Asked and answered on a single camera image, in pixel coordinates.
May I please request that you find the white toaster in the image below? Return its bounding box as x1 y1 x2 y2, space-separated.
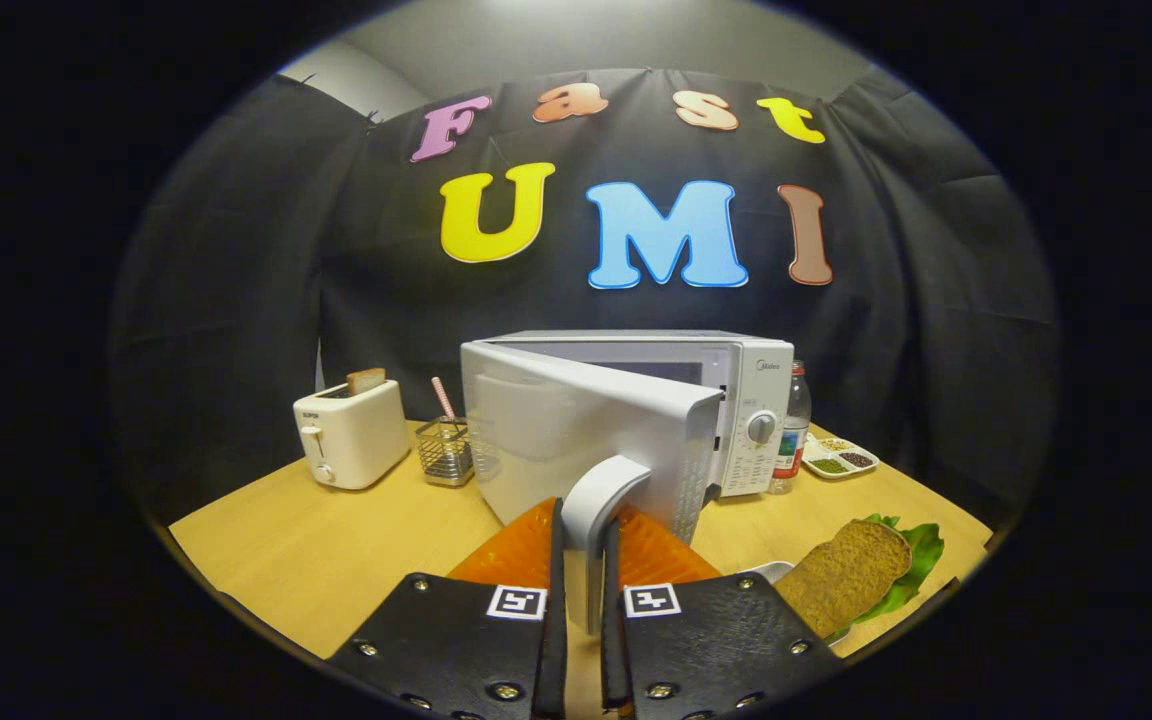
293 378 411 491

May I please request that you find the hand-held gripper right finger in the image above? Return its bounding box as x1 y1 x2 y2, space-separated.
601 505 845 720

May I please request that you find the white rectangular plate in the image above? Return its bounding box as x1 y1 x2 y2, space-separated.
741 560 852 646

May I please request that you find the white microwave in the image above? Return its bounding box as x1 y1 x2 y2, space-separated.
460 330 795 636

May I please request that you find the wire mesh basket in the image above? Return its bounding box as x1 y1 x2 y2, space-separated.
415 417 477 488

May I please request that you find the black backdrop cloth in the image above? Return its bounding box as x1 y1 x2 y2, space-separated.
106 68 1062 531

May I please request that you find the white divided dish with beans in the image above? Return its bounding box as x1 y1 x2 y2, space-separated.
802 435 880 481

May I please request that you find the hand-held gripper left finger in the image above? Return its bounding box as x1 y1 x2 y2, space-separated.
324 497 569 720

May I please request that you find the clear plastic bottle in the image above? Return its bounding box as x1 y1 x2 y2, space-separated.
768 360 813 495

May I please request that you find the brown bread lettuce sandwich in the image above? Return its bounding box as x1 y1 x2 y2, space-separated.
774 514 945 641

